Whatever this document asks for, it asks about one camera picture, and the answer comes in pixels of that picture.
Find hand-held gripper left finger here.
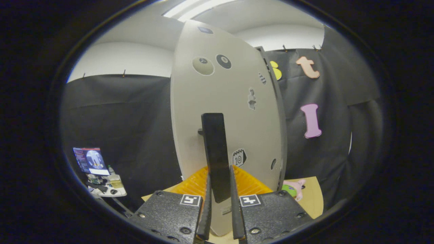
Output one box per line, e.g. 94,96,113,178
127,165,212,244

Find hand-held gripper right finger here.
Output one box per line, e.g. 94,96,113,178
230,165,314,244

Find black door handle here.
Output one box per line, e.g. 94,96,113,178
198,113,233,203

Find dark grey shoe cabinet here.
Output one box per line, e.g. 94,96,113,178
256,46,288,183

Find light grey shoe cabinet door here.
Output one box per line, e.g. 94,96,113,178
170,20,283,237

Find pink and green plush toy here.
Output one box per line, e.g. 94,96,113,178
281,179,306,202

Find white cluttered cart tray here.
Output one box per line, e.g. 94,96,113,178
85,165,127,198

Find computer monitor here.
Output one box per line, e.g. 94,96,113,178
73,147,111,176

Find black backdrop cloth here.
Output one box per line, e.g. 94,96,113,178
61,25,382,217

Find long ceiling light panel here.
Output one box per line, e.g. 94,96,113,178
163,0,238,22

